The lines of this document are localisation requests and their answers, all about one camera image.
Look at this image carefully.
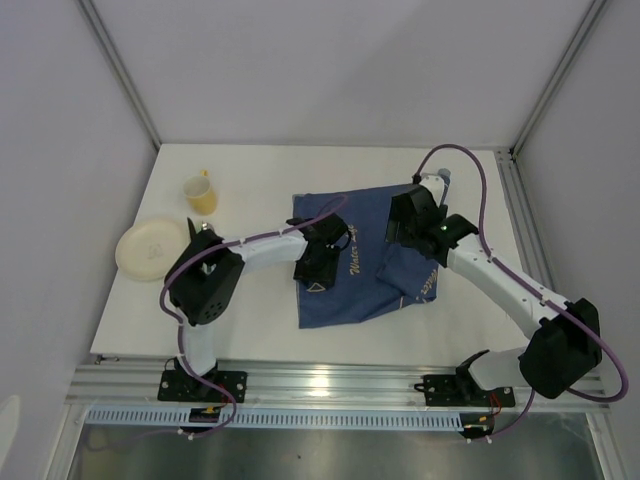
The blue fish-pattern cloth placemat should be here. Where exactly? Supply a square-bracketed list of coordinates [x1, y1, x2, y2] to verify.
[297, 185, 439, 329]

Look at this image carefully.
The cream round plate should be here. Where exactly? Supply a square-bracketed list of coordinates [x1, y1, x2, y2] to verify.
[115, 217, 189, 282]

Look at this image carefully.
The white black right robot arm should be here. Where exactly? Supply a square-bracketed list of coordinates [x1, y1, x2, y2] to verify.
[386, 185, 602, 404]

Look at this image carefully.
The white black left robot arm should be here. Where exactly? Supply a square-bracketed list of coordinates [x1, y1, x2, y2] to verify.
[159, 213, 351, 401]

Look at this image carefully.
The yellow plastic cup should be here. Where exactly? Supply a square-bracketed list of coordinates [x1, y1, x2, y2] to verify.
[182, 170, 218, 216]

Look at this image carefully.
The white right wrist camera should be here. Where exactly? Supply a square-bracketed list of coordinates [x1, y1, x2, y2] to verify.
[420, 168, 451, 206]

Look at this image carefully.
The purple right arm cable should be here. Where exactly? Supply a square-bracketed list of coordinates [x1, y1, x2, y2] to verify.
[412, 143, 632, 436]

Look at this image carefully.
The aluminium right side rail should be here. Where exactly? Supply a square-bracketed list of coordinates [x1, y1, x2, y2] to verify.
[493, 147, 560, 292]

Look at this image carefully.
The metal spoon green handle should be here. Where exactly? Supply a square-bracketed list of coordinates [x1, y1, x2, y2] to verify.
[200, 221, 215, 233]

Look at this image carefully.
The aluminium front mounting rail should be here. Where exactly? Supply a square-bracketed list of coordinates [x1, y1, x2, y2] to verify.
[67, 355, 611, 414]

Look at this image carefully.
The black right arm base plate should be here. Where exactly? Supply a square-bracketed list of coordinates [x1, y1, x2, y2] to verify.
[413, 374, 516, 408]

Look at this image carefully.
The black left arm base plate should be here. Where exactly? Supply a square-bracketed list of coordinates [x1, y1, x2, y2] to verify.
[157, 369, 248, 403]

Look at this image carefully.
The white slotted cable duct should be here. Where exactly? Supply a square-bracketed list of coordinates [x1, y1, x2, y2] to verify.
[85, 406, 463, 432]

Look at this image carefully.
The aluminium right corner post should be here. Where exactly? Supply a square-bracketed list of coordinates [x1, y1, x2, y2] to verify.
[510, 0, 611, 161]

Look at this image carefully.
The aluminium corner post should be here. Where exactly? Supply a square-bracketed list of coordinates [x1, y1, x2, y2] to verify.
[510, 0, 611, 161]
[74, 0, 162, 152]

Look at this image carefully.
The aluminium left corner post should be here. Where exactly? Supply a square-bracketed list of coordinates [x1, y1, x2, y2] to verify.
[74, 0, 162, 152]

